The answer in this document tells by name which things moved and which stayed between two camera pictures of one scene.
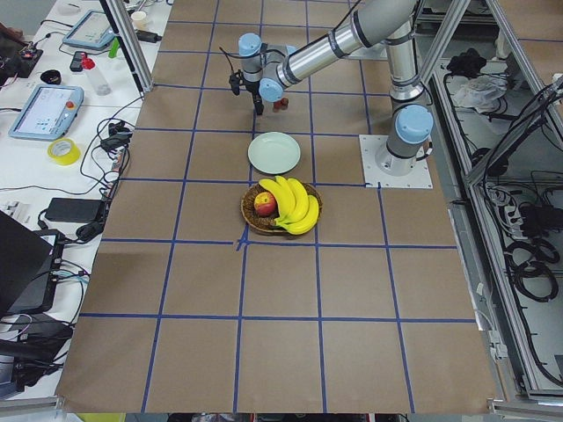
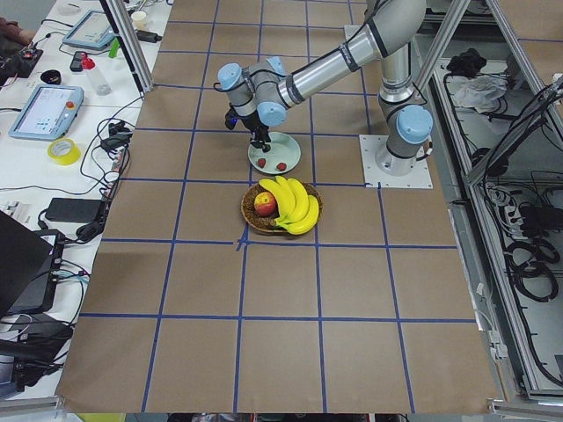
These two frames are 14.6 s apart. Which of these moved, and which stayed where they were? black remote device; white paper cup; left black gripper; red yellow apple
Moved: left black gripper
Stayed: white paper cup; red yellow apple; black remote device
